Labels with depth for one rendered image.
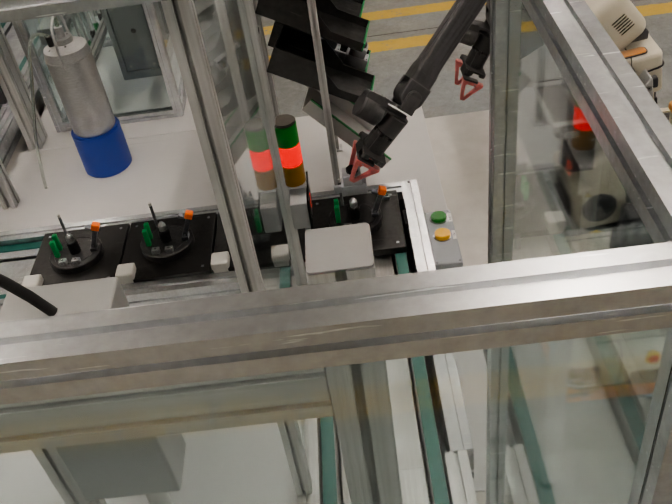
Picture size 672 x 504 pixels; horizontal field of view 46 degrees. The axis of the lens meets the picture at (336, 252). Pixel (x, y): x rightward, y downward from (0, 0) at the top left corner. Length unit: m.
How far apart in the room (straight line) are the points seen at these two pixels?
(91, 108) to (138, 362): 2.18
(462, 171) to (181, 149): 0.95
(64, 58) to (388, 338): 2.16
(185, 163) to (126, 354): 2.25
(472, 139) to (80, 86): 1.21
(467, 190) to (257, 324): 1.96
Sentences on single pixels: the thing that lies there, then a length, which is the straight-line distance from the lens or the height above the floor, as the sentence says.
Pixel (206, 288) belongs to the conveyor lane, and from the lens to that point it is 1.99.
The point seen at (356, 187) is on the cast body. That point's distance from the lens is 1.98.
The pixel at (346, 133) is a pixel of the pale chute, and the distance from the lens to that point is 2.16.
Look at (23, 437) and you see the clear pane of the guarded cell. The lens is 0.49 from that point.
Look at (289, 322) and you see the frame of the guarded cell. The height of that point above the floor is 1.99.
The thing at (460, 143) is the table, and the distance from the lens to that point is 2.53.
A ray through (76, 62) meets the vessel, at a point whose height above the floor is 1.26.
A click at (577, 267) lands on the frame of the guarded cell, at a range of 0.41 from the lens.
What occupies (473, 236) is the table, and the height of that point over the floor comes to 0.86.
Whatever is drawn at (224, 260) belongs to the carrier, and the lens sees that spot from 2.00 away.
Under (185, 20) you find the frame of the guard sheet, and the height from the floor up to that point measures 1.91.
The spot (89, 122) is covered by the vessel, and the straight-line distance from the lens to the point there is 2.59.
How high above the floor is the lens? 2.26
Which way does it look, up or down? 41 degrees down
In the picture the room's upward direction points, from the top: 9 degrees counter-clockwise
